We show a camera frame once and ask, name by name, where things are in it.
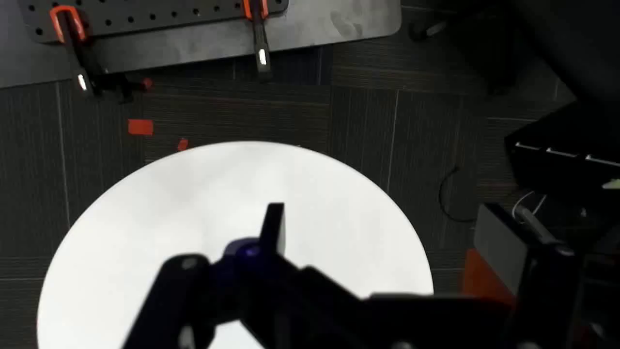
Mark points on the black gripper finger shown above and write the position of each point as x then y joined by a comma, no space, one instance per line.
272,227

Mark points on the orange black clamp left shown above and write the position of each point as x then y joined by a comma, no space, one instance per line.
72,33

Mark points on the orange black clamp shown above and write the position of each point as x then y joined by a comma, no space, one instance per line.
72,33
256,12

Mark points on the orange black clamp right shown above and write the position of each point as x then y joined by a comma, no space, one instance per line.
256,12

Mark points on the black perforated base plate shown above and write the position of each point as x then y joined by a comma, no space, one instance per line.
107,18

